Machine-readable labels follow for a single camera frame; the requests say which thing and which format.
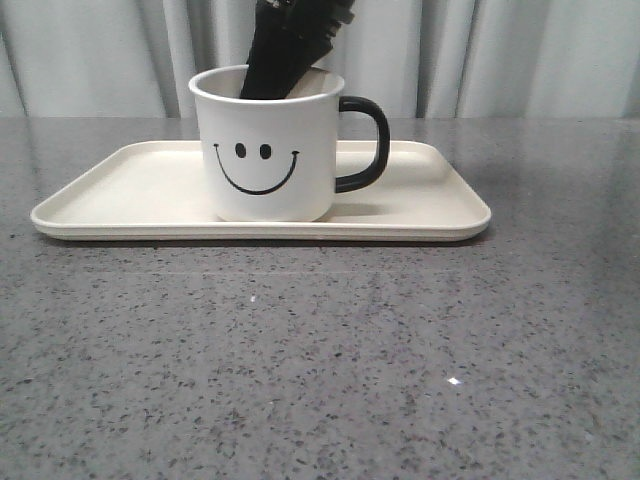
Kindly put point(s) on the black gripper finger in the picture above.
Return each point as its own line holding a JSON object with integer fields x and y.
{"x": 269, "y": 56}
{"x": 303, "y": 36}

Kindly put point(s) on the white smiley mug black handle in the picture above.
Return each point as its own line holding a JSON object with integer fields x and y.
{"x": 275, "y": 160}

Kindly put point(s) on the cream rectangular plastic tray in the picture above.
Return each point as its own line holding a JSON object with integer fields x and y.
{"x": 155, "y": 190}

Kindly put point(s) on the grey pleated curtain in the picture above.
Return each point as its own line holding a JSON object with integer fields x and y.
{"x": 424, "y": 59}

